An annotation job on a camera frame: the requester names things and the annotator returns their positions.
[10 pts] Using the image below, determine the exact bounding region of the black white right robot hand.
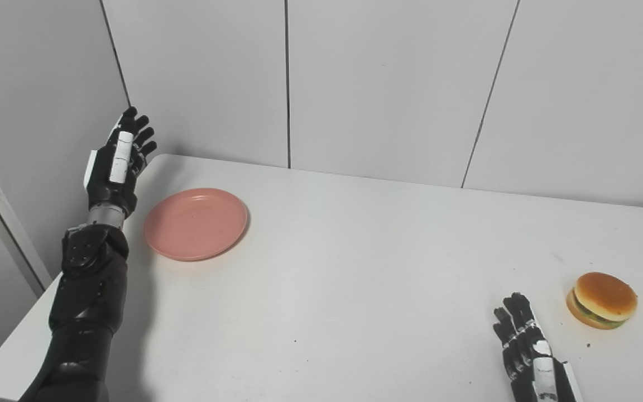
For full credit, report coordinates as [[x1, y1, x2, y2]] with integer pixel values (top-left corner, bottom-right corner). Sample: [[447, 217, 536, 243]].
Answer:
[[493, 292, 584, 402]]

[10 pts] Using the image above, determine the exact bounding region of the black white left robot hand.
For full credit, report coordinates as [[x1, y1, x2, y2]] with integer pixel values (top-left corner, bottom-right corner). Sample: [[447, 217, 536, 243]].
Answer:
[[83, 107, 158, 219]]

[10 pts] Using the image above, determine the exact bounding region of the pink round plate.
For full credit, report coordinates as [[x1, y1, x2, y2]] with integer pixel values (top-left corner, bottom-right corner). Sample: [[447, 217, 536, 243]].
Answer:
[[143, 188, 248, 262]]

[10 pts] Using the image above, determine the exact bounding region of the toy hamburger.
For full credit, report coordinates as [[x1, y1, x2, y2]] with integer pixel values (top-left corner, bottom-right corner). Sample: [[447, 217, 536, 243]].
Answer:
[[566, 272, 639, 330]]

